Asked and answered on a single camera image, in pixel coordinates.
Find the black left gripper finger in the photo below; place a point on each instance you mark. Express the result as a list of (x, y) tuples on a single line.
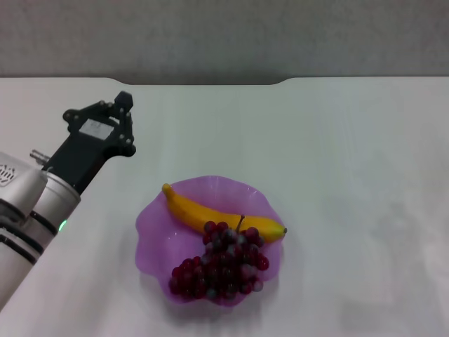
[(91, 108), (128, 123)]

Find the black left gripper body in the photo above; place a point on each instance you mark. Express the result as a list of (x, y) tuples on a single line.
[(84, 151)]

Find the yellow banana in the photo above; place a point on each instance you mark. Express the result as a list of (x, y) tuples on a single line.
[(189, 210)]

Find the dark red grape bunch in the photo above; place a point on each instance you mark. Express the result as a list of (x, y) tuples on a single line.
[(224, 267)]

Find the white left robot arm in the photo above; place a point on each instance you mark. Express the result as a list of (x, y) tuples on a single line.
[(24, 252)]

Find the purple translucent wavy bowl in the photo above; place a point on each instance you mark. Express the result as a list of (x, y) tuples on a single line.
[(158, 242)]

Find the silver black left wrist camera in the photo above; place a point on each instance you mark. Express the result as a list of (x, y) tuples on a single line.
[(17, 182)]

